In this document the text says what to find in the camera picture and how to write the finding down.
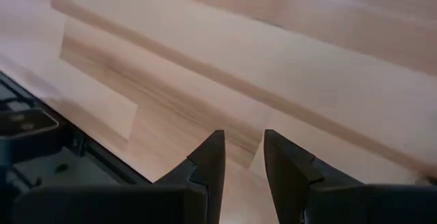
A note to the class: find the black aluminium table frame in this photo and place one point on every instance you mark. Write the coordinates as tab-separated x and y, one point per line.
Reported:
112	166

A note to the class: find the black table-level camera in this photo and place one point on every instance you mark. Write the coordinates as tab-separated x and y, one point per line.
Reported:
24	123

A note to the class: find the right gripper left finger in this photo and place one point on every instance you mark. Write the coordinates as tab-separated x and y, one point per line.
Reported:
205	176

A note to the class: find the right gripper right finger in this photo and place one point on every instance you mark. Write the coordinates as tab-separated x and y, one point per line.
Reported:
290	176

